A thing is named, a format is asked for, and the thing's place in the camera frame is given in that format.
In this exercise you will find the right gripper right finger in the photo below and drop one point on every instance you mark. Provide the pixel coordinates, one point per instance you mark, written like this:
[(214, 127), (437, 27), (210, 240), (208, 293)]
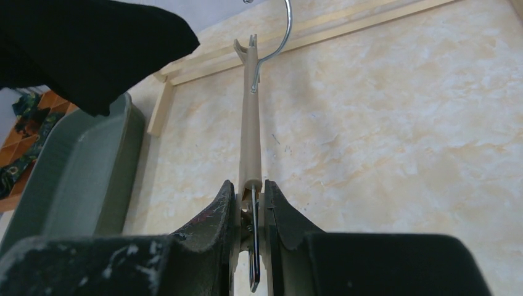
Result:
[(285, 250)]

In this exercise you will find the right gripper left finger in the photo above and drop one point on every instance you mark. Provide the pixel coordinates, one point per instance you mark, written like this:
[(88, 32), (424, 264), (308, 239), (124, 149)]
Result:
[(203, 265)]

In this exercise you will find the black garment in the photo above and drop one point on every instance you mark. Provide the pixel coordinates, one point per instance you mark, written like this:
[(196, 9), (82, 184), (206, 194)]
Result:
[(88, 52)]

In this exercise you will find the dark green plastic bin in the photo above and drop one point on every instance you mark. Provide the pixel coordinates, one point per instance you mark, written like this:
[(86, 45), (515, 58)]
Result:
[(82, 181)]

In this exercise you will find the orange compartment tray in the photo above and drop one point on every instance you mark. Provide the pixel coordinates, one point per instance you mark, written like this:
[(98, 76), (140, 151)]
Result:
[(36, 114)]

